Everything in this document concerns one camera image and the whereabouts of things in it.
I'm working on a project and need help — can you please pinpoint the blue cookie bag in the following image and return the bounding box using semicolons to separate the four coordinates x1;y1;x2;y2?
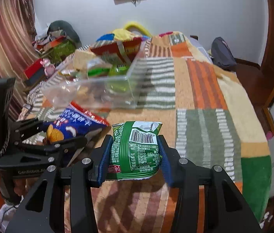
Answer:
43;102;109;145

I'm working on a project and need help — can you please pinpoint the green snack bag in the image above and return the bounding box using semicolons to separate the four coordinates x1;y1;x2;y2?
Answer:
106;121;162;180

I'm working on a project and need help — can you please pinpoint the clear plastic storage box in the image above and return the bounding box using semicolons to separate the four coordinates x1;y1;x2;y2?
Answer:
41;42;147;109

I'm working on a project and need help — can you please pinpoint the green jelly cup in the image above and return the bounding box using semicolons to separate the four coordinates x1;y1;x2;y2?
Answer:
105;64;129;94

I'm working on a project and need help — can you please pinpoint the red chip bag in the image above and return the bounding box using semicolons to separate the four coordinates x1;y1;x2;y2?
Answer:
90;37;142;64

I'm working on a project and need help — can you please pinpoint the yellow wafer roll pack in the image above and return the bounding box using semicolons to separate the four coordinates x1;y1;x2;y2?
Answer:
87;58;112;77

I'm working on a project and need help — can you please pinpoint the brown biscuit roll pack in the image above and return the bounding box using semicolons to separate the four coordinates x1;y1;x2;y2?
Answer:
73;50;96;71

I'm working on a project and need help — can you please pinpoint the patchwork striped blanket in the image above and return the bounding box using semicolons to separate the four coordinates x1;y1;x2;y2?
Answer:
19;32;272;232

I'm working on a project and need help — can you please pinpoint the red and black box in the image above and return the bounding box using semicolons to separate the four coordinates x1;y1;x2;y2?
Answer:
24;58;45;87

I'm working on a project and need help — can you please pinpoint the pink plush toy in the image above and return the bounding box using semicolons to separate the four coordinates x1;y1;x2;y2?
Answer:
41;58;56;78

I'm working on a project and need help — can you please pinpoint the striped brown curtain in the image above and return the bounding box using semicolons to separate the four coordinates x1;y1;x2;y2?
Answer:
0;0;39;120

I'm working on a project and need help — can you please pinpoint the clutter pile with green bag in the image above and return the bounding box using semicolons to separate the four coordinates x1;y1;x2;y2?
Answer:
32;20;82;64

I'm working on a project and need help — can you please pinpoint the grey bag on floor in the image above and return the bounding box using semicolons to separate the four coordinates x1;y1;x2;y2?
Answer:
211;37;237;72

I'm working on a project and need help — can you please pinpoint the yellow pillow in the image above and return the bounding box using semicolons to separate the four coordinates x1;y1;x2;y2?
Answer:
111;21;152;41

